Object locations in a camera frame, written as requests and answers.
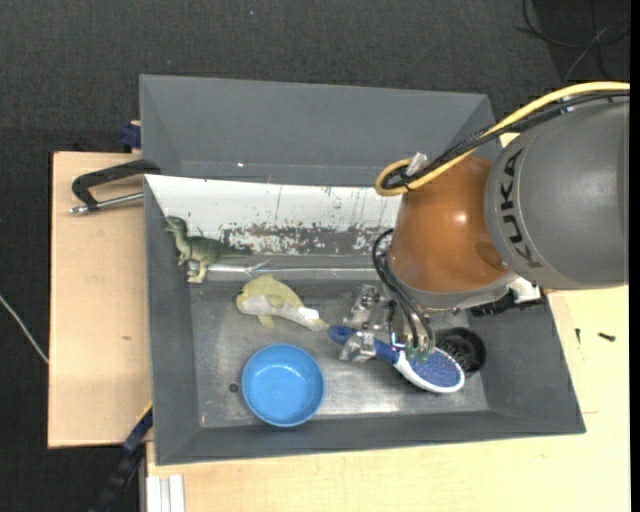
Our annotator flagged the pale wood flat board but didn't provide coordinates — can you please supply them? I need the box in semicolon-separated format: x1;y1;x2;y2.
47;151;154;449

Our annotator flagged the black cylinder on white bracket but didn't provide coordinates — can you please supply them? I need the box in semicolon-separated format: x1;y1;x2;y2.
470;276;545;320

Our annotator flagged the green toy dinosaur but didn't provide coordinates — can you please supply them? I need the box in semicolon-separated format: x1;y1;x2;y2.
164;215;254;285

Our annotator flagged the blue and white brush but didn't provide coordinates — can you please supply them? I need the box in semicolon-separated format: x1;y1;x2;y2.
327;324;467;395

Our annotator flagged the black round ribbed object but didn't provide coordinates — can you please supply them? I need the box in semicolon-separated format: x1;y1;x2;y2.
433;326;487;375

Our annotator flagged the blue bowl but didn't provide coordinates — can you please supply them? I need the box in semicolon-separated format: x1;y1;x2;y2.
241;342;326;428

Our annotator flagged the grey metal bin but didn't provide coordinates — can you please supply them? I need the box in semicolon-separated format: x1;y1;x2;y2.
138;73;587;466

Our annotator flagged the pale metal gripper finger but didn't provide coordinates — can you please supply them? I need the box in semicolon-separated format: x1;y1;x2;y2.
338;331;379;363
342;283;389;327

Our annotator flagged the pale yellow toy dolphin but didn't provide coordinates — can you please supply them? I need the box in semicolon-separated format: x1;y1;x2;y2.
235;272;332;333

